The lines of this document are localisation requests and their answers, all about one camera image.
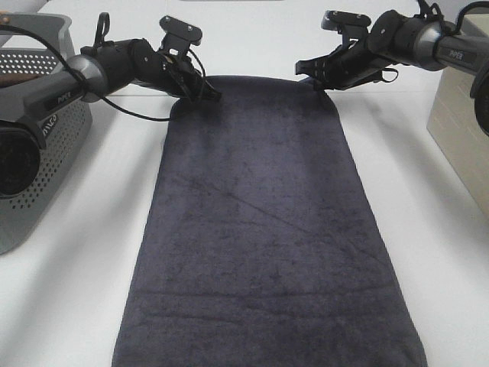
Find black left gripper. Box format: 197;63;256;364
133;39;222;102

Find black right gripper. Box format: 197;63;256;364
295;36;393;90

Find dark grey towel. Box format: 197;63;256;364
112;76;427;366

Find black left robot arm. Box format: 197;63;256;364
1;39;221;198

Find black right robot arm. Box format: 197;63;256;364
295;2;488;132

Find beige fabric storage box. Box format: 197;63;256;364
426;13;489;215

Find grey perforated plastic basket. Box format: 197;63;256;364
1;13;92;253

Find brown cloth in basket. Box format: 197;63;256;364
0;73;40;89

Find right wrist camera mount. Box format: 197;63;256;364
321;10;371;42

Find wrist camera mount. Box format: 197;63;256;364
159;15;202;58
321;10;371;42

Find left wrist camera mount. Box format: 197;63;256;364
159;15;202;58

